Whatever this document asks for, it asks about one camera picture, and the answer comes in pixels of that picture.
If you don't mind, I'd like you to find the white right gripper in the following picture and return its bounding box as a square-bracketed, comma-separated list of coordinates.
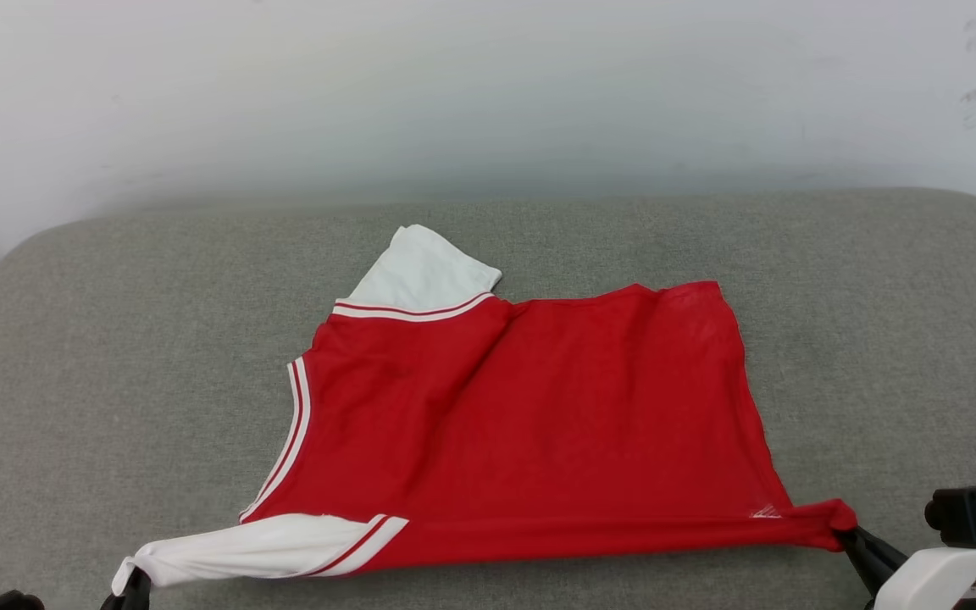
[834, 524, 976, 610]

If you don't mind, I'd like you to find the red garment with white trim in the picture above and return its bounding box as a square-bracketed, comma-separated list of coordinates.
[111, 224, 859, 596]

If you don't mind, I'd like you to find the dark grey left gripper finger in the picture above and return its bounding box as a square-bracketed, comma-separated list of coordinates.
[103, 568, 153, 610]

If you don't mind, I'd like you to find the grey fabric sofa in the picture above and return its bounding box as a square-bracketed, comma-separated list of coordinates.
[0, 188, 976, 610]

